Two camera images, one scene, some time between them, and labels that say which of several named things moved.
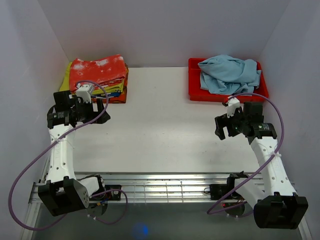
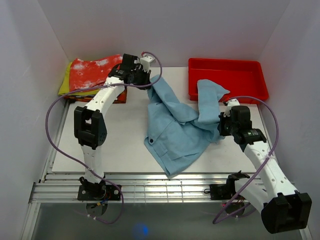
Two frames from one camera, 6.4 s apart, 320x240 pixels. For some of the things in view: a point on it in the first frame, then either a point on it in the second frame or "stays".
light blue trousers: [224, 74] -> [177, 137]
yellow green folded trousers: [111, 87] stays
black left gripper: [95, 117] -> [146, 75]
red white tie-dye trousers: [108, 71] stays
